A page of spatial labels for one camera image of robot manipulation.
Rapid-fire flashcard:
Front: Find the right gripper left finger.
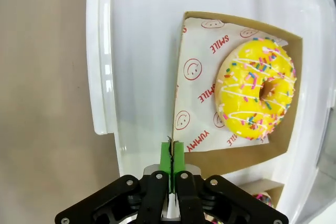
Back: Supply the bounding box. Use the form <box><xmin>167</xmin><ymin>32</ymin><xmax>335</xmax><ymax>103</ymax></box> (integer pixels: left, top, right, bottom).
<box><xmin>55</xmin><ymin>142</ymin><xmax>173</xmax><ymax>224</ymax></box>

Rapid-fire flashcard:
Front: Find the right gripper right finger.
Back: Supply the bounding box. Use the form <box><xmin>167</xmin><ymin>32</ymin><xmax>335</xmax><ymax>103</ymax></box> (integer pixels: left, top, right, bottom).
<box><xmin>172</xmin><ymin>142</ymin><xmax>289</xmax><ymax>224</ymax></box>

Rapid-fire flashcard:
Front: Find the cardboard tray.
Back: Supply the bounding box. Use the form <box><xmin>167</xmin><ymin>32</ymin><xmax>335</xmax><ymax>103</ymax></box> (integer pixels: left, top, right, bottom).
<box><xmin>237</xmin><ymin>178</ymin><xmax>286</xmax><ymax>224</ymax></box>
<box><xmin>170</xmin><ymin>11</ymin><xmax>304</xmax><ymax>180</ymax></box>

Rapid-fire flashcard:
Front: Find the pink sprinkled donut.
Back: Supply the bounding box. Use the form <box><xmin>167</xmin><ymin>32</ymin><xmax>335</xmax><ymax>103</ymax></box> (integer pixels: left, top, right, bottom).
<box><xmin>251</xmin><ymin>192</ymin><xmax>274</xmax><ymax>209</ymax></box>

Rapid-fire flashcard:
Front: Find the cardboard tray under pink donut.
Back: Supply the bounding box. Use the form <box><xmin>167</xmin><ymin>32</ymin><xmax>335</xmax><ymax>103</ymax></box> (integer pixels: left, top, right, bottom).
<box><xmin>237</xmin><ymin>178</ymin><xmax>286</xmax><ymax>224</ymax></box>

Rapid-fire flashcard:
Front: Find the smiley paper under yellow donut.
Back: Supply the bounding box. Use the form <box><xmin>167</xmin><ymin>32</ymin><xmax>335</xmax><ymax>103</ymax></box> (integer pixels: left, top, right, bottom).
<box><xmin>173</xmin><ymin>17</ymin><xmax>289</xmax><ymax>154</ymax></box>

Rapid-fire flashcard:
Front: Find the yellow sprinkled donut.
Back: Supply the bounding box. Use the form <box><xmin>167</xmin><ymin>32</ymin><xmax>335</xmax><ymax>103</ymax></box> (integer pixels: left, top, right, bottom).
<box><xmin>215</xmin><ymin>37</ymin><xmax>297</xmax><ymax>141</ymax></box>

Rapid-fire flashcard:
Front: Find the white plastic container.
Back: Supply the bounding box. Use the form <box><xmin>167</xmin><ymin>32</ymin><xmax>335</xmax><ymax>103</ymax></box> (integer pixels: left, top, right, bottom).
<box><xmin>86</xmin><ymin>0</ymin><xmax>336</xmax><ymax>224</ymax></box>

